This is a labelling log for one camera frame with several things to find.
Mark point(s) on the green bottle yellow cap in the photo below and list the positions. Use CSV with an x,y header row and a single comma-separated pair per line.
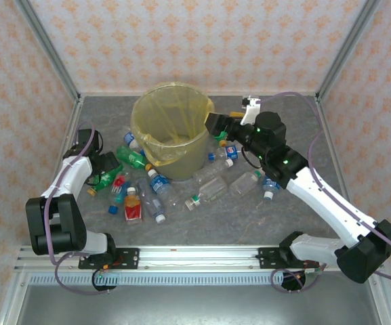
x,y
105,179

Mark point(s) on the red label bottle blue cap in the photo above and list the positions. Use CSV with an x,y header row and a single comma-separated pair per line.
x,y
117,191

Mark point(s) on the small clear bottle blue label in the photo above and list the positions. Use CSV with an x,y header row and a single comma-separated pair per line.
x,y
269,187

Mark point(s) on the orange juice bottle red label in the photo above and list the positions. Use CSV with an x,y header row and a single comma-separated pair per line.
x,y
133,208

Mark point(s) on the small clear bottle blue cap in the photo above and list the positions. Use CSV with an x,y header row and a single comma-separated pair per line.
x,y
151,203

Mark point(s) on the clear bottle green white cap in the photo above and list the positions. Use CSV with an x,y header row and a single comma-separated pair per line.
x,y
210,191

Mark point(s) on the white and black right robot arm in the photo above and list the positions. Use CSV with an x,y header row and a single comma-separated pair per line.
x,y
334,206

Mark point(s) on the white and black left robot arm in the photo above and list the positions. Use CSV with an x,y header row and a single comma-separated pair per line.
x,y
70,176

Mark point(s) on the olive plastic bin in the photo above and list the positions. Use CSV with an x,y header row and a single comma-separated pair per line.
x,y
181,162

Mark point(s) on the yellow transparent bin liner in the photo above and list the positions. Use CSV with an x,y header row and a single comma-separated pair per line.
x,y
154,111

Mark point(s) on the crushed bottle green cap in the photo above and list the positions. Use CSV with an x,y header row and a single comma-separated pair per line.
x,y
220,137

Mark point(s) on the green bottle orange cap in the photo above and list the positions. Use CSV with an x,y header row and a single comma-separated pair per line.
x,y
130,157

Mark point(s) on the aluminium table edge profile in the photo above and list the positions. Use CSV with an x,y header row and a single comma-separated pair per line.
x,y
74,116
330,142

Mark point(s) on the pepsi label bottle blue cap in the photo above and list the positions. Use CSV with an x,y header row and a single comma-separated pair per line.
x,y
231,151

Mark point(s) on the grey metal panel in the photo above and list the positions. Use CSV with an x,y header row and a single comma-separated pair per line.
x,y
195,308

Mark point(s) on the aluminium frame post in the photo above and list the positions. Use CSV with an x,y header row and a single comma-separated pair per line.
x,y
47,45
349,44

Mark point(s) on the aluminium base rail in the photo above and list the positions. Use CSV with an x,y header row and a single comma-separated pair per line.
x,y
198,257

